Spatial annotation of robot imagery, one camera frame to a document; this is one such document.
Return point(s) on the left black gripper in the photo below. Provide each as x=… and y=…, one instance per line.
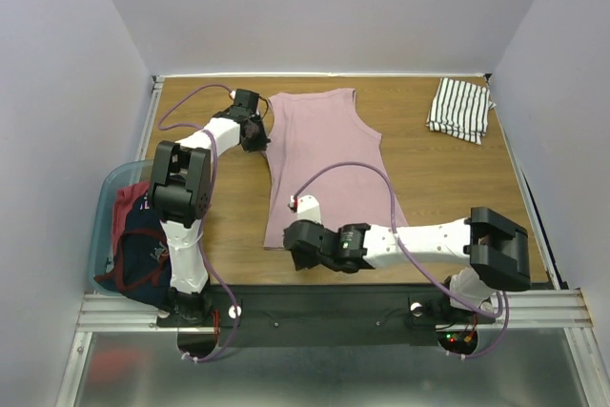
x=262, y=141

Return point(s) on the aluminium frame rail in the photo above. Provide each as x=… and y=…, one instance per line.
x=542, y=356

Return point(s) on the red tank top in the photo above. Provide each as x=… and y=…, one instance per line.
x=126, y=207

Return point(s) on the blue translucent plastic bin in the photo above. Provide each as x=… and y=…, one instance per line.
x=101, y=257

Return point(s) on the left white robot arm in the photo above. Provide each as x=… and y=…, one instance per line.
x=181, y=190

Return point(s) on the black white striped tank top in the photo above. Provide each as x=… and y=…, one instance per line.
x=460, y=109

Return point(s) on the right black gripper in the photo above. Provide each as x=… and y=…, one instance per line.
x=299, y=241

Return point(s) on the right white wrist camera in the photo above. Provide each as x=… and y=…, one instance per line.
x=306, y=207

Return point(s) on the navy tank top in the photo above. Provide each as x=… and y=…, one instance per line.
x=141, y=269

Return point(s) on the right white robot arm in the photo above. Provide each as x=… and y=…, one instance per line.
x=491, y=249

